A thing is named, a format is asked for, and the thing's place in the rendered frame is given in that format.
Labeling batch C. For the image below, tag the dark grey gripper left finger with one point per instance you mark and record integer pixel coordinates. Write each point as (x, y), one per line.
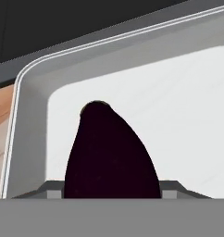
(52, 189)

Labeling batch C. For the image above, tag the dark purple eggplant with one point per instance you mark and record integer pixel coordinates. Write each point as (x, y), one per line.
(110, 160)

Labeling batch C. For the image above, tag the white tupperware container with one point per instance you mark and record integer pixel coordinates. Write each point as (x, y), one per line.
(166, 102)

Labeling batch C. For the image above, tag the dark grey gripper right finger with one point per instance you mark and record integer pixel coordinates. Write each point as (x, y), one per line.
(172, 189)

